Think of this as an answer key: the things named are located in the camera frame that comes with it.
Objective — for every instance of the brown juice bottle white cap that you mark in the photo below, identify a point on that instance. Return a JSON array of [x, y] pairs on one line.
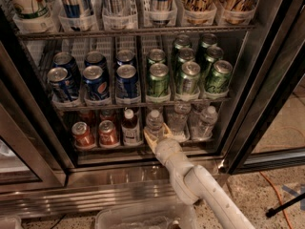
[[130, 129]]

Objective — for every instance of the red soda can front left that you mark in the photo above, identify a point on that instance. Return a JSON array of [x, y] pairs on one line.
[[83, 136]]

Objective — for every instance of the fridge glass door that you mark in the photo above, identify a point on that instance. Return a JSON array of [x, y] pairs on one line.
[[270, 128], [24, 129]]

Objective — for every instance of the green soda can front middle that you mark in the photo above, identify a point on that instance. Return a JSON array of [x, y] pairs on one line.
[[188, 77]]

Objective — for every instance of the blue pepsi can back left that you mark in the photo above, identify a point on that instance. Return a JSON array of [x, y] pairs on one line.
[[66, 60]]

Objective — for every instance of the red soda can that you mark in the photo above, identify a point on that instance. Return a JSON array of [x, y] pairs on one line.
[[83, 136], [108, 136]]

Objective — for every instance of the blue pepsi can front right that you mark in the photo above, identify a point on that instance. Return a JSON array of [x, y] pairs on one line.
[[127, 82]]

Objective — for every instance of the black tripod leg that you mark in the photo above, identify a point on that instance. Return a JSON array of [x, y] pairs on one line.
[[273, 211]]

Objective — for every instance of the blue pepsi can front middle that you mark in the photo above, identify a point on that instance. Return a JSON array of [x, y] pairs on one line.
[[97, 82]]

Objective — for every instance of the fridge glass door left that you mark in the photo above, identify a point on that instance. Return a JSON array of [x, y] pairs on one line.
[[24, 129]]

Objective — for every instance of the blue pepsi can back right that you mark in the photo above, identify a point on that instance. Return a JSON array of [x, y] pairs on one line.
[[125, 57]]

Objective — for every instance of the green soda can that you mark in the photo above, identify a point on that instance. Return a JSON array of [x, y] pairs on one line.
[[211, 55], [205, 41], [181, 41], [188, 77], [218, 78], [184, 55], [156, 56], [158, 80]]

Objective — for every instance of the green soda can back left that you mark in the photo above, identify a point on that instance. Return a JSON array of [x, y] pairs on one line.
[[156, 56]]

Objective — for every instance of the green soda can front right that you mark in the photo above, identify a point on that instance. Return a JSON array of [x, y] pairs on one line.
[[218, 78]]

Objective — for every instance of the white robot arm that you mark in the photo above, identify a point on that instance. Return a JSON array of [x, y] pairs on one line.
[[194, 182]]

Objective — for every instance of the blue pepsi can back middle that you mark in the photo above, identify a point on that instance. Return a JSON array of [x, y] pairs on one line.
[[95, 59]]

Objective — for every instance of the fridge glass door right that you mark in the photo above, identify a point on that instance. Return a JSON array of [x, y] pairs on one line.
[[270, 128]]

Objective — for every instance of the stainless steel fridge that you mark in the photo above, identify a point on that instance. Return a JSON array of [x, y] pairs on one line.
[[99, 178]]

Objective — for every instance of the clear plastic bin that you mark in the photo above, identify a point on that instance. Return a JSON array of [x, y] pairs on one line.
[[153, 214]]

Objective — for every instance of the green soda can rear middle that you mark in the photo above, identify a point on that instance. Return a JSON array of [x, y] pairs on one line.
[[181, 41]]

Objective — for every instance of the green soda can front left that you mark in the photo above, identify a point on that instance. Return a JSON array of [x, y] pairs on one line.
[[158, 80]]

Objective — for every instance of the red soda can front right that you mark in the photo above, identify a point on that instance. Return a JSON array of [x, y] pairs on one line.
[[108, 136]]

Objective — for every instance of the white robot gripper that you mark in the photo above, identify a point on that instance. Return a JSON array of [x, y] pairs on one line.
[[165, 147]]

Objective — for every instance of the blue pepsi can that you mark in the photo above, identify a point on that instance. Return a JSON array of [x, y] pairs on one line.
[[97, 82], [63, 84], [95, 59], [125, 57], [127, 82], [66, 60]]

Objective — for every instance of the blue pepsi can front left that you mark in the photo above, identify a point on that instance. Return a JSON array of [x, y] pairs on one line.
[[63, 84]]

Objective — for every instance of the clear water bottle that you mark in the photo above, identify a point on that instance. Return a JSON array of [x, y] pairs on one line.
[[177, 120], [154, 123], [204, 122]]

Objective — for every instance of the green soda can rear right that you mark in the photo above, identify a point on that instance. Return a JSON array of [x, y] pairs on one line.
[[205, 41]]

